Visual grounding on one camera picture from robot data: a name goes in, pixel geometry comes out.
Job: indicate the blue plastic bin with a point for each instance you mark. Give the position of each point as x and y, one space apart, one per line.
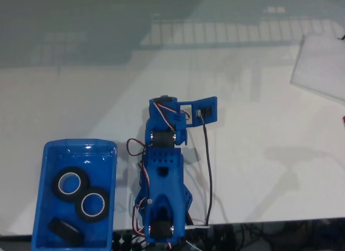
105 167

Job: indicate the black tape roll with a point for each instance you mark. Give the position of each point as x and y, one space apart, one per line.
56 190
64 230
79 211

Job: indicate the translucent white sheet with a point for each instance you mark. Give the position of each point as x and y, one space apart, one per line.
320 67

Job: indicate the blue camera mount with camera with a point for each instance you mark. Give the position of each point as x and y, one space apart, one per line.
208 110

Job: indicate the black table clamp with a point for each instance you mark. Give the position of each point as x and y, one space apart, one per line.
125 243

